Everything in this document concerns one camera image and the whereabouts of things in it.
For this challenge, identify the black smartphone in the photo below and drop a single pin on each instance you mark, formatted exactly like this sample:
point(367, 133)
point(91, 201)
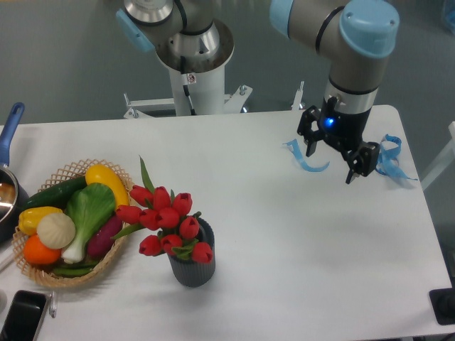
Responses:
point(25, 316)

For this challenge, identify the green bok choy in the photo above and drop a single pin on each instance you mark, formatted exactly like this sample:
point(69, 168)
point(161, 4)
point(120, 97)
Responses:
point(89, 209)

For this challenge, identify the green pea pods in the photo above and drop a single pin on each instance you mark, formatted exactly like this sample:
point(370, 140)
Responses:
point(74, 270)

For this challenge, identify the black device at edge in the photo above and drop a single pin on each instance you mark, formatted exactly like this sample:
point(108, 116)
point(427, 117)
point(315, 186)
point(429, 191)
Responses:
point(442, 301)

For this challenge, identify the orange fruit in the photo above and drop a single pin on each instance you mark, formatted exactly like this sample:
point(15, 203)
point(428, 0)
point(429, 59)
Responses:
point(35, 252)

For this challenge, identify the blue handled saucepan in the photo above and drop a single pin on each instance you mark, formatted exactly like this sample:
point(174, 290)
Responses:
point(13, 196)

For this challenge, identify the blue ribbon strip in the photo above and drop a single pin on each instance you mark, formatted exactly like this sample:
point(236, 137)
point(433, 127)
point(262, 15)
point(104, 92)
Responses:
point(294, 148)

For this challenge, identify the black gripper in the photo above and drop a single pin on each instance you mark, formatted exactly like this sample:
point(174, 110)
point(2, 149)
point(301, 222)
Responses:
point(344, 133)

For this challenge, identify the yellow bell pepper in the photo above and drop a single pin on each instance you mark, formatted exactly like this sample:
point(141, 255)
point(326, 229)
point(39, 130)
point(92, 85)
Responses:
point(29, 219)

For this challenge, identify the yellow squash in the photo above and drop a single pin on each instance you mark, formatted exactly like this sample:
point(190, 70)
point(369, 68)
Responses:
point(110, 184)

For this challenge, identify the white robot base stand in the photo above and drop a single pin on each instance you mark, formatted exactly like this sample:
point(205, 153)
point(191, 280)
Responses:
point(196, 68)

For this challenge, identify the silver metal clip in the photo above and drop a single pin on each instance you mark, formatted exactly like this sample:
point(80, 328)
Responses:
point(52, 308)

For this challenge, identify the dark grey ribbed vase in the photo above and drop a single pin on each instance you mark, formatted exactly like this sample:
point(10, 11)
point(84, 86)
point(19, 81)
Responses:
point(191, 273)

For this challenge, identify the woven wicker basket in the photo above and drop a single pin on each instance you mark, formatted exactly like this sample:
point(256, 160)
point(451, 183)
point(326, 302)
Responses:
point(74, 169)

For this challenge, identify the purple sweet potato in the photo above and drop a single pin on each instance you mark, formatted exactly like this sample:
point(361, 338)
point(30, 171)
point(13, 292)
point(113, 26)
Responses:
point(101, 242)

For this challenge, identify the green cucumber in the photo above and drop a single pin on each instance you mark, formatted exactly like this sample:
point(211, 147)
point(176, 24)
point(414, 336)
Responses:
point(57, 195)

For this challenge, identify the red tulip bouquet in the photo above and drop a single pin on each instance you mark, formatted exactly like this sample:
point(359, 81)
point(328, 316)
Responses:
point(176, 231)

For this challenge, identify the tangled blue ribbon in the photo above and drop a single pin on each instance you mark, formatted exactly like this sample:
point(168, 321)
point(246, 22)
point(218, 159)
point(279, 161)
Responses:
point(388, 160)

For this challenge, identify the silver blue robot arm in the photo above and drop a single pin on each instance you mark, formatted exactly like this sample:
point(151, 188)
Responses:
point(356, 36)

